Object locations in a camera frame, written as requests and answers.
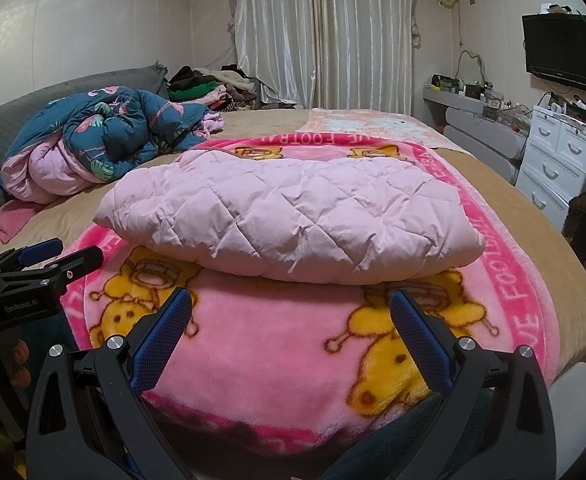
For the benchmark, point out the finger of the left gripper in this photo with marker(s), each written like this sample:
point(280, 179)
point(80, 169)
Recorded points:
point(31, 255)
point(76, 265)

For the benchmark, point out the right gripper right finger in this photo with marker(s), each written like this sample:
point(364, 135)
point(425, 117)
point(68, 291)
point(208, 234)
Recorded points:
point(494, 420)

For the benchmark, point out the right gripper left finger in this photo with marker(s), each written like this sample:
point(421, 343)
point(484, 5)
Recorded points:
point(88, 419)

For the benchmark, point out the pink quilted jacket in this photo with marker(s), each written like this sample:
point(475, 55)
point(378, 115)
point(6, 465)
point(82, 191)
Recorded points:
point(347, 220)

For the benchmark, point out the pile of folded clothes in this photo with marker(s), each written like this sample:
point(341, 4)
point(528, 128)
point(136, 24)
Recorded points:
point(226, 90)

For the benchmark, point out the person's left hand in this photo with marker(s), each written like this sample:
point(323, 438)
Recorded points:
point(20, 377)

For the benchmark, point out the navy floral comforter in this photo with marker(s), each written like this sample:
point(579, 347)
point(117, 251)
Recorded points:
point(97, 137)

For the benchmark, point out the grey headboard cushion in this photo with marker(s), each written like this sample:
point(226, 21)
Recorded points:
point(15, 114)

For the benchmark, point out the tan bed sheet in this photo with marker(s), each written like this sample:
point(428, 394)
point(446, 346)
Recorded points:
point(561, 271)

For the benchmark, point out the pink cartoon fleece blanket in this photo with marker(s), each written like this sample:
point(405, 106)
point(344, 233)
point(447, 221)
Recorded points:
point(285, 367)

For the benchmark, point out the white drawer chest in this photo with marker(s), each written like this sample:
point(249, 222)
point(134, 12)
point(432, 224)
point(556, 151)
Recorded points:
point(553, 167)

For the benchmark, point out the grey curved desk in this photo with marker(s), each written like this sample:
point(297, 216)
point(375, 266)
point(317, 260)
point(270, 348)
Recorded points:
point(500, 147)

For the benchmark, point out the peach kitty blanket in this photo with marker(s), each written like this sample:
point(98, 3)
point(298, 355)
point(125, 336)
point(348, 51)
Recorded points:
point(382, 125)

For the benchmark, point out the striped beige curtain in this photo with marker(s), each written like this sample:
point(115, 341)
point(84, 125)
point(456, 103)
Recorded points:
point(336, 54)

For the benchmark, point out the black wall television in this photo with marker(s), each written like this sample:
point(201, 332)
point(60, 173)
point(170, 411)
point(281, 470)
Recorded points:
point(555, 47)

